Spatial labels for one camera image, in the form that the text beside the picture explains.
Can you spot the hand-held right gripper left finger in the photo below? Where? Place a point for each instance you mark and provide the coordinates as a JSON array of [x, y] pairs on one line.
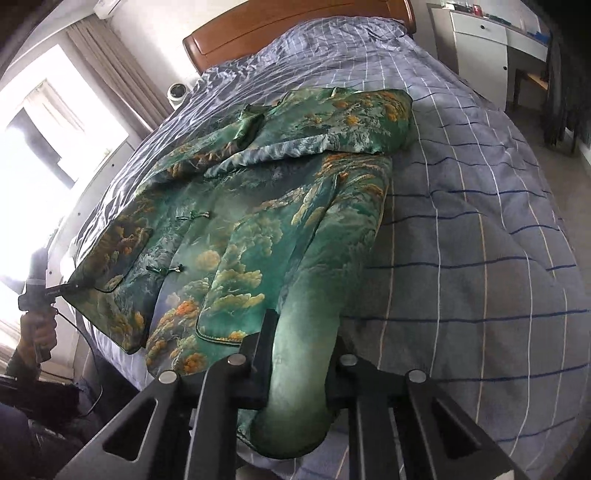
[[258, 369]]

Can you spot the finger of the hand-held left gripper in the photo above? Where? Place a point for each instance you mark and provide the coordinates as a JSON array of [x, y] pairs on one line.
[[69, 290]]

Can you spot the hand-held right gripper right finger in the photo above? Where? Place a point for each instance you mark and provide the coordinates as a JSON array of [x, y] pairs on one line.
[[341, 383]]

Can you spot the green patterned jacket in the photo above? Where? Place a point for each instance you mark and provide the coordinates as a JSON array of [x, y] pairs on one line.
[[258, 207]]

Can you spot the person's left forearm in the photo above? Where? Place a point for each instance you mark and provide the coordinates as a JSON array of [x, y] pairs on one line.
[[21, 364]]

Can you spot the person's left hand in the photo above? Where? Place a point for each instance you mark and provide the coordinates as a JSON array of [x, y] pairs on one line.
[[34, 332]]

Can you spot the white window cabinet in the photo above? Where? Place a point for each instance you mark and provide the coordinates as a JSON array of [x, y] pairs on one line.
[[97, 194]]

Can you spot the window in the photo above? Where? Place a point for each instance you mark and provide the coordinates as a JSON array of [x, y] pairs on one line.
[[41, 152]]

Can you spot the person's dark clothing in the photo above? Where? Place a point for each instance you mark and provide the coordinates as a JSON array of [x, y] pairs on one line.
[[32, 429]]

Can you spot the bed with purple plaid duvet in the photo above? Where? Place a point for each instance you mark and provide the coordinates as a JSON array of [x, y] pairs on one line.
[[461, 230]]

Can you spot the beige curtain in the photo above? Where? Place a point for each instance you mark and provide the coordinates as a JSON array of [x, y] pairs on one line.
[[124, 83]]

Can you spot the white desk fan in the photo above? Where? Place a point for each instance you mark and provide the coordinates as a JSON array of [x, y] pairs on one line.
[[177, 92]]

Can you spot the wooden headboard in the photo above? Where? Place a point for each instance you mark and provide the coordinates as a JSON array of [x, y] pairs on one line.
[[277, 23]]

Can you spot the wooden chair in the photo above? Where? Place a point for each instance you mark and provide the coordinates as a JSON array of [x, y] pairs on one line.
[[531, 85]]

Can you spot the white desk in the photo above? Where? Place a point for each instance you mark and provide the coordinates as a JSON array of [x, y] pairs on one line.
[[475, 50]]

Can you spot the dark jacket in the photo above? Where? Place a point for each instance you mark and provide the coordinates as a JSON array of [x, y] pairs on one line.
[[561, 83]]

